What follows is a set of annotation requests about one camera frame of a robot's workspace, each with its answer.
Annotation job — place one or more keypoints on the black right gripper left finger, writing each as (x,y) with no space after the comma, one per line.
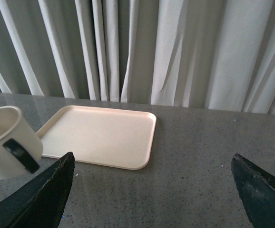
(40,203)

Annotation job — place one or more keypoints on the beige rectangular tray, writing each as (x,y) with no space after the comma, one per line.
(102,136)

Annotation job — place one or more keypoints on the white pleated curtain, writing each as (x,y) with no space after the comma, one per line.
(212,54)

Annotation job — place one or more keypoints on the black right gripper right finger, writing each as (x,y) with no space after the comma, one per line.
(256,189)

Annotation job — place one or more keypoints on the white smiley mug black handle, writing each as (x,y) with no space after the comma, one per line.
(20,147)

